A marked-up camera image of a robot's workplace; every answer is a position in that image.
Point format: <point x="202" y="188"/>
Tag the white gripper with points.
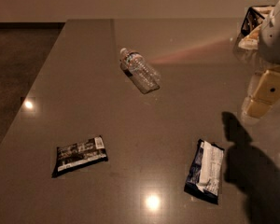
<point x="275" y="36"/>

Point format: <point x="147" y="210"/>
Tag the clear plastic water bottle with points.
<point x="144" y="77"/>

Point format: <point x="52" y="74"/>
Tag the blue and white snack packet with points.
<point x="203" y="179"/>

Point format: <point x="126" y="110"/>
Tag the black snack packet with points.
<point x="78" y="155"/>

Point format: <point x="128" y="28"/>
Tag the black wire basket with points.
<point x="254" y="16"/>

